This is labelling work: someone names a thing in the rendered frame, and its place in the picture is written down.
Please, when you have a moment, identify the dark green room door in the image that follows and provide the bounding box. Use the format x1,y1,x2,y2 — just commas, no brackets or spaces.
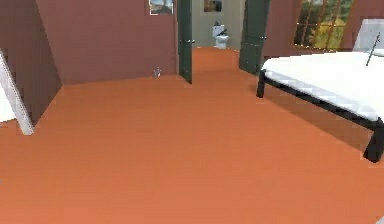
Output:
176,0,194,85
238,0,272,76

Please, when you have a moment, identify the white toilet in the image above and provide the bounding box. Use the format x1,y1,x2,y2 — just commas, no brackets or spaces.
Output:
211,21,230,50

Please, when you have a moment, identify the thin black rod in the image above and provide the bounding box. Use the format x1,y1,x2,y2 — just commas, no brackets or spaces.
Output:
365,31,381,67

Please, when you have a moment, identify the dark framed wall picture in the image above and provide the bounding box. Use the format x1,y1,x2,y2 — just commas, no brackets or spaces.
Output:
203,0,223,13

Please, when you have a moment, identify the white framed wall picture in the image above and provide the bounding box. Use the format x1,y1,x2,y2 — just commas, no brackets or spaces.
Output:
148,0,175,16

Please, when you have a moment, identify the white bed with black frame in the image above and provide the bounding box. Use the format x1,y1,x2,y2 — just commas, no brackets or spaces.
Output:
255,50,384,164

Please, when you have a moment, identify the window with brown frame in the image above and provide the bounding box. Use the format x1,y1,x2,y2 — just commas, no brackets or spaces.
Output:
292,0,356,51

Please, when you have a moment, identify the white door frame post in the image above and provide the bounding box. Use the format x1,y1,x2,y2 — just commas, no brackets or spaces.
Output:
0,49,35,136

